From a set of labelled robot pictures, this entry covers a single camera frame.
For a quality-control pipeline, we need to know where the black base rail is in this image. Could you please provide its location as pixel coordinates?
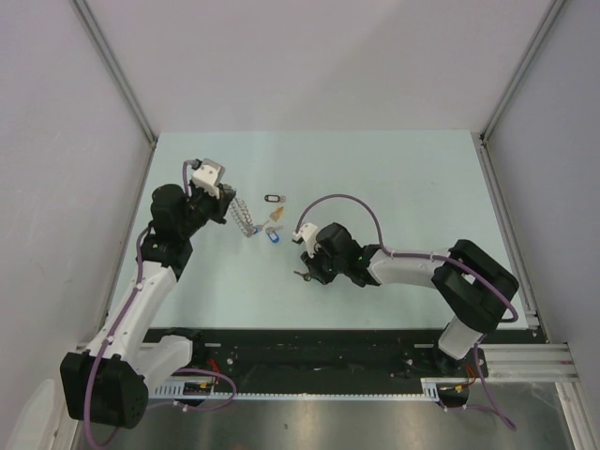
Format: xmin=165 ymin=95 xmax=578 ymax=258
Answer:
xmin=140 ymin=327 xmax=488 ymax=383

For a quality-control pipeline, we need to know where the left aluminium frame post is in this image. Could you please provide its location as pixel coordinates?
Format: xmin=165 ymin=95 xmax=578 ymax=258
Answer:
xmin=69 ymin=0 xmax=158 ymax=149

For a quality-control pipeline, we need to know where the white slotted cable duct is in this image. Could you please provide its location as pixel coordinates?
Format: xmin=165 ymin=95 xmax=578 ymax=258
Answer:
xmin=149 ymin=377 xmax=465 ymax=402

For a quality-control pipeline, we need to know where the aluminium frame post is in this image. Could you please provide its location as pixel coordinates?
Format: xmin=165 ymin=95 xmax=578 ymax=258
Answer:
xmin=479 ymin=0 xmax=570 ymax=144
xmin=69 ymin=0 xmax=158 ymax=149

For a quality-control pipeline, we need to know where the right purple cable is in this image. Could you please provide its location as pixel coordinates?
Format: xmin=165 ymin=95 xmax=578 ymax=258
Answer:
xmin=292 ymin=192 xmax=519 ymax=432

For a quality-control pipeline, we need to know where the brass key with tan tag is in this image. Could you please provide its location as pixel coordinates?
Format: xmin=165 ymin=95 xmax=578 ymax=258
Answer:
xmin=269 ymin=206 xmax=284 ymax=222

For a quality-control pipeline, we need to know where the aluminium side rail right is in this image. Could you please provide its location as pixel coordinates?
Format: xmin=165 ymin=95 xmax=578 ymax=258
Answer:
xmin=472 ymin=133 xmax=597 ymax=449

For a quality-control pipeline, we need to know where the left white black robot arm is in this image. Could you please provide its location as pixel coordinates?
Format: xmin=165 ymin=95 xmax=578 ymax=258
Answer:
xmin=60 ymin=184 xmax=236 ymax=428

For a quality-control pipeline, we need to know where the purple cable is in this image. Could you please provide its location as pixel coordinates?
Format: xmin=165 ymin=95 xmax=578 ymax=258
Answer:
xmin=292 ymin=192 xmax=519 ymax=432
xmin=83 ymin=158 xmax=238 ymax=449

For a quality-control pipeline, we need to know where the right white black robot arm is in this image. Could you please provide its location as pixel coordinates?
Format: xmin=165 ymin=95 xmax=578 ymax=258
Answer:
xmin=292 ymin=223 xmax=519 ymax=376

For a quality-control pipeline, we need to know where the blue key tag right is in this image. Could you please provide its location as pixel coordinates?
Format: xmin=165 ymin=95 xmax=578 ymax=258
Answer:
xmin=265 ymin=225 xmax=283 ymax=244

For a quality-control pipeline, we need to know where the black key tag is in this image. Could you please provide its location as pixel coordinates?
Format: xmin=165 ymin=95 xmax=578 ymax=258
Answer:
xmin=263 ymin=194 xmax=287 ymax=203

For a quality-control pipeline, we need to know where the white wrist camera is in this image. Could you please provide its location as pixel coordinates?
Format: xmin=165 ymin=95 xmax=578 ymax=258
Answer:
xmin=191 ymin=158 xmax=225 ymax=199
xmin=292 ymin=222 xmax=320 ymax=248

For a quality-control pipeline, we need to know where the green key tag with key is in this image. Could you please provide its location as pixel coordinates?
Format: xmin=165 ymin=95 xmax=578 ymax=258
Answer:
xmin=293 ymin=270 xmax=315 ymax=282

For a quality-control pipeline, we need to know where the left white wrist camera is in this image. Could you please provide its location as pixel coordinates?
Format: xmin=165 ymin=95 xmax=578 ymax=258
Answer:
xmin=191 ymin=158 xmax=225 ymax=199

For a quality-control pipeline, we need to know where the right aluminium frame post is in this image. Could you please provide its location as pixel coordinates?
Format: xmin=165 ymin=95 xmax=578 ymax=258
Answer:
xmin=479 ymin=0 xmax=570 ymax=144

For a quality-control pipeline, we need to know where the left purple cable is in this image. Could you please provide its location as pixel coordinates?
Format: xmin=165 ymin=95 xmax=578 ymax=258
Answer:
xmin=83 ymin=158 xmax=238 ymax=449

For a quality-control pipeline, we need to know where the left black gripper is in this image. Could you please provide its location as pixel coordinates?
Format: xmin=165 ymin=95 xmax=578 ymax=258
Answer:
xmin=178 ymin=178 xmax=234 ymax=238

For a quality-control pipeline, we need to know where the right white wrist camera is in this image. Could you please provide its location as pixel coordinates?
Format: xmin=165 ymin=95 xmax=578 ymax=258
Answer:
xmin=292 ymin=222 xmax=320 ymax=248

